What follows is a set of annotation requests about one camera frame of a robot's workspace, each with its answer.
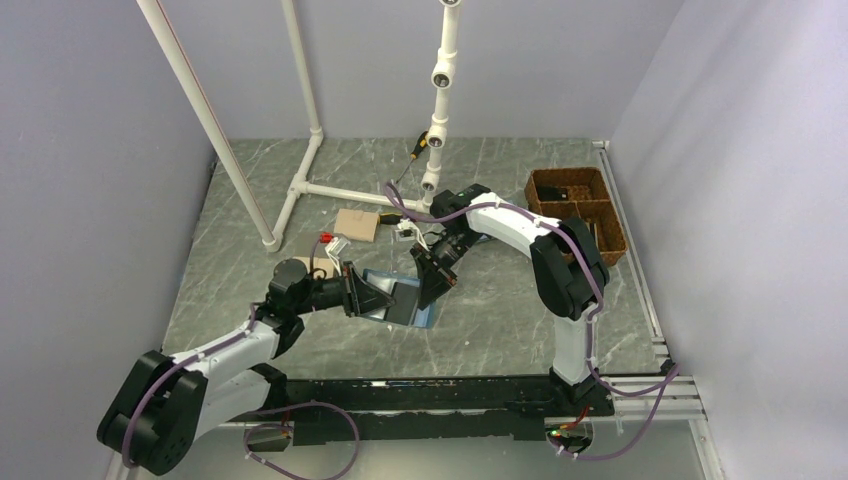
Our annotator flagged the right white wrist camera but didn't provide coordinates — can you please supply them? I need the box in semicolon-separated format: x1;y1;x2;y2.
393;220;420;242

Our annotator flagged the aluminium frame rail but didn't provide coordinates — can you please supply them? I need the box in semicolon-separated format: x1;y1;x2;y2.
105;337;727;480

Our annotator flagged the black yellow screwdriver near pipe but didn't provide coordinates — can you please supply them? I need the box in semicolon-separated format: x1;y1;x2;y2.
378;212;404;225

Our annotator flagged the teal blue card holder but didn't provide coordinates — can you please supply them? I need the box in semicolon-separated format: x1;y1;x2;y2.
363;269;435;329

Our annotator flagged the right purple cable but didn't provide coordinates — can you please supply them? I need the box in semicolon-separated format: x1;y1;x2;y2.
382;182;680;463

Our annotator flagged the beige card holder lower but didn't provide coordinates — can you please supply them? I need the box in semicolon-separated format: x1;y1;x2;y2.
295;257;337;279

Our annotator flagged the black yellow screwdriver far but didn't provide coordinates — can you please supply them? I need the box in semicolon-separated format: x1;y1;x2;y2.
395;131;428;184

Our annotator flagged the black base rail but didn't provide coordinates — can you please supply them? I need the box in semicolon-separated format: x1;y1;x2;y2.
237;373;615;446

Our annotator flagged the purple cable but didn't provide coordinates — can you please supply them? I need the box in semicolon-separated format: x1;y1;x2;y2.
120;235;361;480
382;182;680;463

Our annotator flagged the silver grey credit card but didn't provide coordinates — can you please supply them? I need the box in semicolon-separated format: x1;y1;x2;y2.
383;280;420;326

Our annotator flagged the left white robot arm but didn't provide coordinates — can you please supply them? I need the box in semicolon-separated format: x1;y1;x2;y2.
96;260;396;475

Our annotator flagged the white PVC pipe frame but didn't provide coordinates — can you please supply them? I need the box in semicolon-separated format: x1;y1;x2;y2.
136;0;464;254

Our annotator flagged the brown wicker basket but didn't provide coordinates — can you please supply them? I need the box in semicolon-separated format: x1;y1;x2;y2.
524;167;627;267

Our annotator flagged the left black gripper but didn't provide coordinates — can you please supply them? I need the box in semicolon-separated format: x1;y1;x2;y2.
293;261;395;317

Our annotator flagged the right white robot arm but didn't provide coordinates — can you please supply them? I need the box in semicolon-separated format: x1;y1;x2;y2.
410;184;614;416

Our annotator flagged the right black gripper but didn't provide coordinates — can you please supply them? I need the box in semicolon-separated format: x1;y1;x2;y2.
410;229;484;310

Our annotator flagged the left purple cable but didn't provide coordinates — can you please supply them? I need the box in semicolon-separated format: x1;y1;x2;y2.
120;235;361;480

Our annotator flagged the tan card holder upper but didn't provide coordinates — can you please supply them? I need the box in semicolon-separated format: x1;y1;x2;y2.
333;209;380;243

